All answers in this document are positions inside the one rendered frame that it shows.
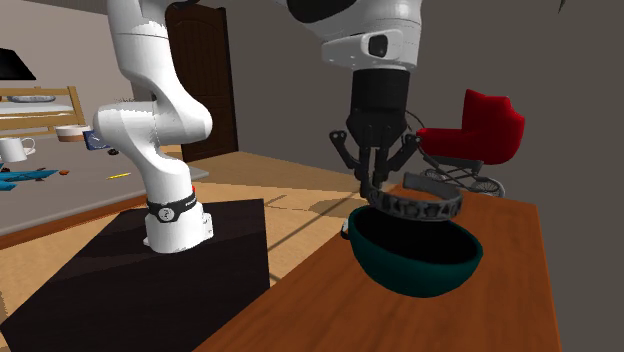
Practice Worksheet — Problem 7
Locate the white and brown bowl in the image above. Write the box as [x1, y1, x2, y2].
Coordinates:
[53, 124, 92, 143]

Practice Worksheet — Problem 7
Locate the blue box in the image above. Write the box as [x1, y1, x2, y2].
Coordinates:
[82, 129, 111, 152]

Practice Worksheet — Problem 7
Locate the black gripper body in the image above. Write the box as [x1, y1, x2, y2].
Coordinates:
[346, 69, 411, 151]

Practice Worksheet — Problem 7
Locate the dark teal bowl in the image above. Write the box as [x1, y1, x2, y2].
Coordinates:
[346, 204, 484, 299]

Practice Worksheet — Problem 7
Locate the red baby pram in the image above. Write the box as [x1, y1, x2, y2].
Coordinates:
[406, 88, 527, 199]

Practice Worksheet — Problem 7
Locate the blue flat object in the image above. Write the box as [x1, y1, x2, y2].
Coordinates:
[0, 167, 60, 192]

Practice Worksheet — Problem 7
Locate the light wooden shelf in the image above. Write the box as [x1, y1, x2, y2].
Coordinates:
[0, 85, 87, 139]

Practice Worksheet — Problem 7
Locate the dark brown door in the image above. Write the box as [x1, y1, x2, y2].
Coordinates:
[164, 1, 241, 165]

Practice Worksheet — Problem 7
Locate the dark grey patterned band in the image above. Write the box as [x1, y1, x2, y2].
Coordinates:
[366, 171, 464, 223]

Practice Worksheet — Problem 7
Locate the dark robot stand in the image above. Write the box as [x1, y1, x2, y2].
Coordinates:
[0, 197, 272, 352]

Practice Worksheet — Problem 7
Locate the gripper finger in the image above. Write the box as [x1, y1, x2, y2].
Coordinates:
[374, 133, 422, 192]
[328, 128, 376, 197]

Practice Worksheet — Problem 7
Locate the black screen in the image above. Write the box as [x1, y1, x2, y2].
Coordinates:
[0, 47, 38, 82]

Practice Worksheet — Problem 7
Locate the white mug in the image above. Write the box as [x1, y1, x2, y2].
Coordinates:
[0, 136, 37, 164]

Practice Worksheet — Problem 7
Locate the brown wooden table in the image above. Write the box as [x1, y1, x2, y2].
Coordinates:
[192, 191, 565, 352]

